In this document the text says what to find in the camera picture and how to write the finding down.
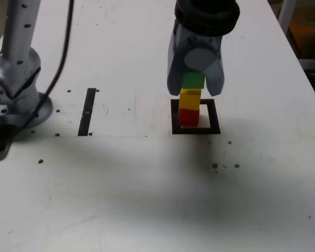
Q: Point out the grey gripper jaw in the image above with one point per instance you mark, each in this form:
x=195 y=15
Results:
x=215 y=78

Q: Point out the black tape strip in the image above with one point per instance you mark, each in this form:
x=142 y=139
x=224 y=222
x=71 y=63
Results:
x=86 y=113

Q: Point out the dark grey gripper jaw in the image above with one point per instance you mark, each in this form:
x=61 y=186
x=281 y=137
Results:
x=174 y=73

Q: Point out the green cube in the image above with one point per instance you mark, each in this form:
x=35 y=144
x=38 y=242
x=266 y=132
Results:
x=193 y=81

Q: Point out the black tape square outline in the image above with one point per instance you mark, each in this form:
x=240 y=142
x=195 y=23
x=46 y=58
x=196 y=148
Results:
x=215 y=118

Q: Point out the white metal post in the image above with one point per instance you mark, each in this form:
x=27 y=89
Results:
x=287 y=13

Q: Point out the white metal crossbar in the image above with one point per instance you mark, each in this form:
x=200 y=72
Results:
x=309 y=63

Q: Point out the yellow cube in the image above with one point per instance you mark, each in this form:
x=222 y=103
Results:
x=189 y=99

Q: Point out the red cube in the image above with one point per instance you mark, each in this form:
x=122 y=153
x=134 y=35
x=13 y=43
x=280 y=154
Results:
x=189 y=118

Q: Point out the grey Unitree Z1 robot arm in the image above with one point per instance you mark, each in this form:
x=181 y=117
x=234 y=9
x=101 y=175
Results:
x=18 y=78

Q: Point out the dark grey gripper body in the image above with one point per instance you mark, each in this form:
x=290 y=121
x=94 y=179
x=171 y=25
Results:
x=199 y=42

